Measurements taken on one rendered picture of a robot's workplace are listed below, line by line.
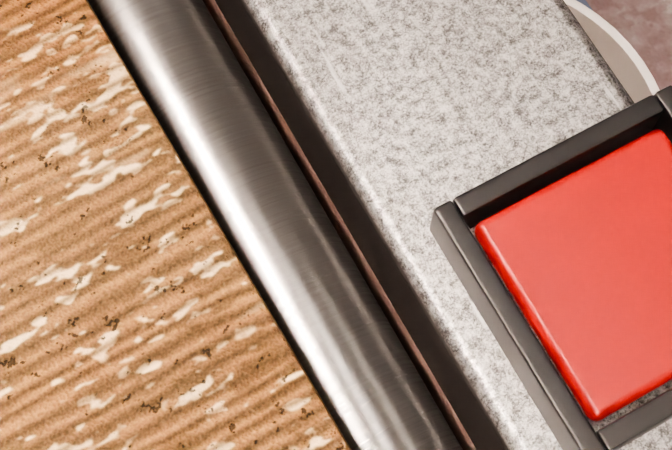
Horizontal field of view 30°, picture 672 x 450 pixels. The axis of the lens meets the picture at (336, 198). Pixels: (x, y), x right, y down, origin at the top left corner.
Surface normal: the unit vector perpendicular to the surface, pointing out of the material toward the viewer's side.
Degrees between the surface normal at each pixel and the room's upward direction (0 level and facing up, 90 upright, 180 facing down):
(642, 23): 0
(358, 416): 5
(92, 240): 0
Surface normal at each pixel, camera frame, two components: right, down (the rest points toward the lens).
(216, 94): 0.34, -0.49
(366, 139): 0.00, -0.35
